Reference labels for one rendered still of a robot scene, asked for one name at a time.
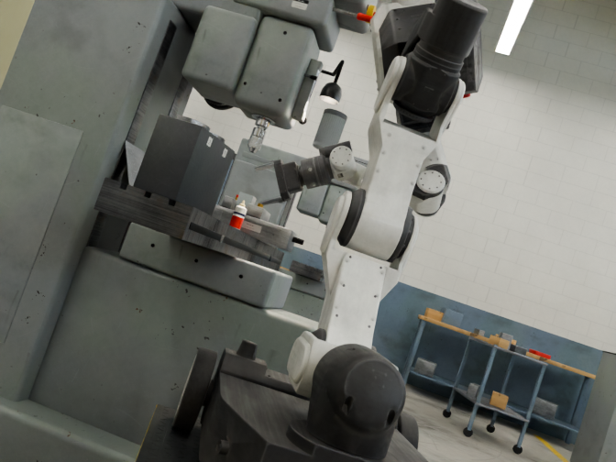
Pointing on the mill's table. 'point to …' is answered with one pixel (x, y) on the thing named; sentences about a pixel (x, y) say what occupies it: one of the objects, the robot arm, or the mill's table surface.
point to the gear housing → (324, 28)
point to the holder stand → (185, 162)
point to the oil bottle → (238, 215)
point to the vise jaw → (258, 212)
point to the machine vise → (269, 235)
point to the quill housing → (276, 70)
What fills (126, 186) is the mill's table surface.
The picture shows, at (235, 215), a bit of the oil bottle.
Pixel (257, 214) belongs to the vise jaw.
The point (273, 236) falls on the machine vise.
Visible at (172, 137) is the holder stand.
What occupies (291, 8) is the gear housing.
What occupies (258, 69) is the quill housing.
